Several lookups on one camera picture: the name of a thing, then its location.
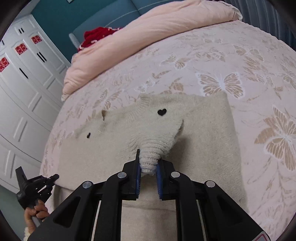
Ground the pink floral bedspread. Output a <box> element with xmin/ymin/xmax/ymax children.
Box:
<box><xmin>40</xmin><ymin>21</ymin><xmax>295</xmax><ymax>240</ymax></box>

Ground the cream sweater with black hearts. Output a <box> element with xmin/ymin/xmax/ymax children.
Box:
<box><xmin>58</xmin><ymin>92</ymin><xmax>247</xmax><ymax>240</ymax></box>

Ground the red knitted garment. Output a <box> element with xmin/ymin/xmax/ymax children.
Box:
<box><xmin>77</xmin><ymin>27</ymin><xmax>121</xmax><ymax>52</ymax></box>

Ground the grey-blue pleated curtain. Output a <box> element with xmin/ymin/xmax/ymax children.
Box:
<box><xmin>226</xmin><ymin>0</ymin><xmax>295</xmax><ymax>49</ymax></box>

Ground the teal upholstered headboard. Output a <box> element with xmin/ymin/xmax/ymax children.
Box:
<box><xmin>69</xmin><ymin>0</ymin><xmax>171</xmax><ymax>49</ymax></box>

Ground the pink folded duvet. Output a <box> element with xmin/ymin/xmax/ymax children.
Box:
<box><xmin>61</xmin><ymin>1</ymin><xmax>243</xmax><ymax>101</ymax></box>

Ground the left hand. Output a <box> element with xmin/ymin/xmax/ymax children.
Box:
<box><xmin>24</xmin><ymin>200</ymin><xmax>50</xmax><ymax>234</ymax></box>

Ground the white wardrobe with red stickers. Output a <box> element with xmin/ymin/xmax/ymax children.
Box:
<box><xmin>1</xmin><ymin>15</ymin><xmax>70</xmax><ymax>193</ymax></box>

